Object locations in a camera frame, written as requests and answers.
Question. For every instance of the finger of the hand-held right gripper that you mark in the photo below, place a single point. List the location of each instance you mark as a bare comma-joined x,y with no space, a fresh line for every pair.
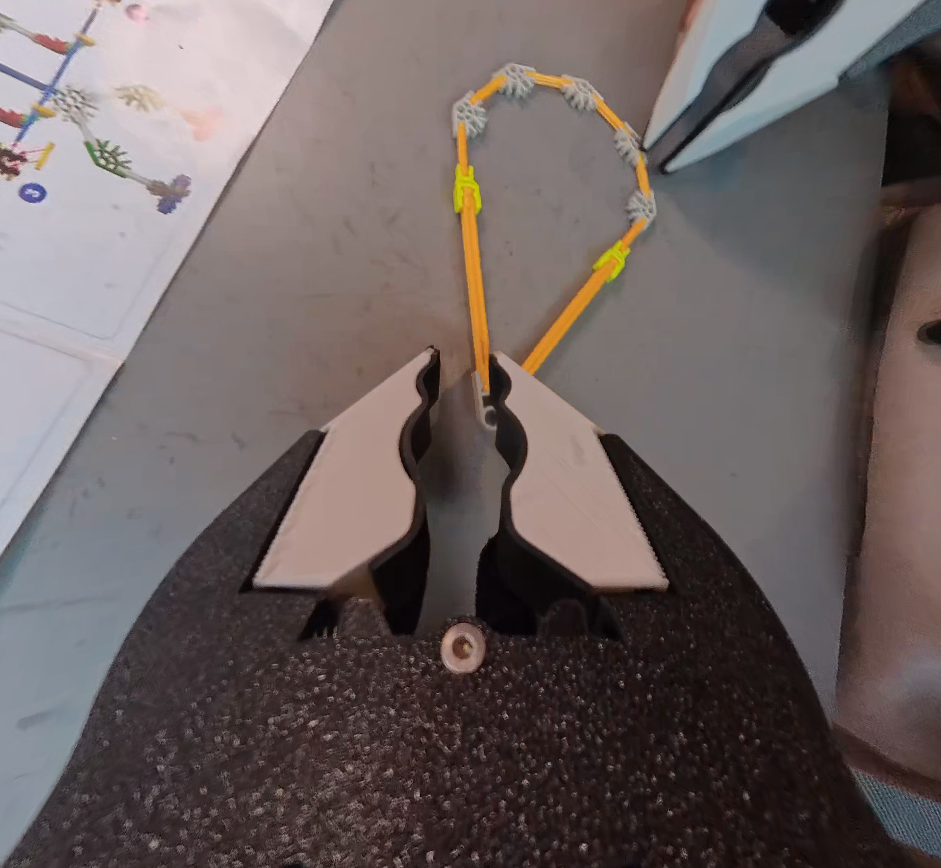
845,52
735,16

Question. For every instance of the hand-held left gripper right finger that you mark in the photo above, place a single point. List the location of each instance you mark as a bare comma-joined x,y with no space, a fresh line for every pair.
581,508

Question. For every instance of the white building instruction sheet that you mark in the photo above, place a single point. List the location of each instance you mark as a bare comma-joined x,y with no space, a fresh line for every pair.
110,258

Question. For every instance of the short yellow rod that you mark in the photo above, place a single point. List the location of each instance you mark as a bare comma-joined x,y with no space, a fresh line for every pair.
548,80
644,176
489,89
463,148
611,117
631,236

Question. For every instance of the long yellow rod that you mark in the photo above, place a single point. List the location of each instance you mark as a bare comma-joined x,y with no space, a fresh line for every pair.
566,320
476,295

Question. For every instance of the lime green short rod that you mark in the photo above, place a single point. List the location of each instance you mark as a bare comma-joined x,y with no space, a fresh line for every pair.
467,190
611,262

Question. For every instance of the grey snowflake connector piece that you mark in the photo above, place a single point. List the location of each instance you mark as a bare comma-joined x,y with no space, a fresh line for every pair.
630,144
469,115
517,78
642,207
581,93

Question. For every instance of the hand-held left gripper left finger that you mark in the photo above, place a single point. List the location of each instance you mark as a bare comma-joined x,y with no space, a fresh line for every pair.
345,508

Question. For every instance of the grey wedge connector piece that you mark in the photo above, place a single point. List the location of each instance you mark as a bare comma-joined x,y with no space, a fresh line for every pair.
485,405

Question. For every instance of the grey mesh cloth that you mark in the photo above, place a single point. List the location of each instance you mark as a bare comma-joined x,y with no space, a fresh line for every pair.
904,809

